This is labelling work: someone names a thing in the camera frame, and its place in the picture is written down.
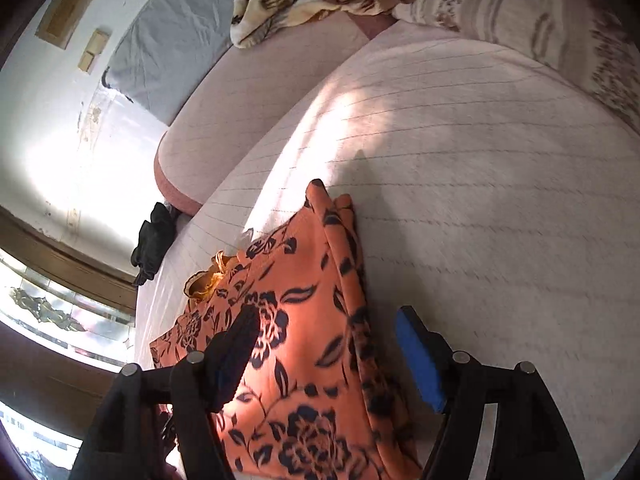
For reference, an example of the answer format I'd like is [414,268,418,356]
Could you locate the grey pillow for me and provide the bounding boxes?
[102,0,236,126]

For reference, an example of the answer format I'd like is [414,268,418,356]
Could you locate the wall picture frame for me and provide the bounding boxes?
[35,0,108,51]

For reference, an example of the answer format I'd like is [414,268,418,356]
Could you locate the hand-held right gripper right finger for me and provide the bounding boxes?
[394,305,586,480]

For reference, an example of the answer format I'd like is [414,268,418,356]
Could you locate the striped floral cushion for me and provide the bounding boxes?
[392,0,640,126]

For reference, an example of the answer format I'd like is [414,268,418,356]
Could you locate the black cloth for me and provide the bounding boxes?
[131,202,177,287]

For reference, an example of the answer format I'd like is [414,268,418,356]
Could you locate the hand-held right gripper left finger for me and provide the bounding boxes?
[70,304,262,480]

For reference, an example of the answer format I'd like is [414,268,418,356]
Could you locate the wooden stained glass door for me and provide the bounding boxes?
[0,205,138,480]

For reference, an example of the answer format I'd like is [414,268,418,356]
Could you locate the orange floral top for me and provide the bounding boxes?
[149,179,426,480]

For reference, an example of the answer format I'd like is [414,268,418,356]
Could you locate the pink rolled quilt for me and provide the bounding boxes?
[155,12,396,213]

